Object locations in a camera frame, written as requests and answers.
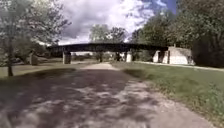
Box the dark long bridge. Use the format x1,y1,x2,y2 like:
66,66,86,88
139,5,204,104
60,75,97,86
26,41,171,66

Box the trees behind bridge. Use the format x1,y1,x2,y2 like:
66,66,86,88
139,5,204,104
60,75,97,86
88,23,129,44

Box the grey asphalt path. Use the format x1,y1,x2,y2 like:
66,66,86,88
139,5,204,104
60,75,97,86
0,62,218,128

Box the flat grass field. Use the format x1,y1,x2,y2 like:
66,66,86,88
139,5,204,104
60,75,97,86
0,59,98,81

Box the grass strip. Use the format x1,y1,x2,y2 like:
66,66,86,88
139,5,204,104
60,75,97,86
111,60,224,128

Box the pale side road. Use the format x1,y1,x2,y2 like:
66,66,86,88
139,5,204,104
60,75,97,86
133,60,224,72

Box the dense dark wood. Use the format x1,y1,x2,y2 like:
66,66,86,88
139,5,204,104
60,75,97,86
129,0,224,69

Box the leafy tree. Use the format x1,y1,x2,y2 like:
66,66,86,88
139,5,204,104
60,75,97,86
0,0,73,78

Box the pale concrete wall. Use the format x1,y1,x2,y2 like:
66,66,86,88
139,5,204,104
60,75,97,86
152,45,196,66

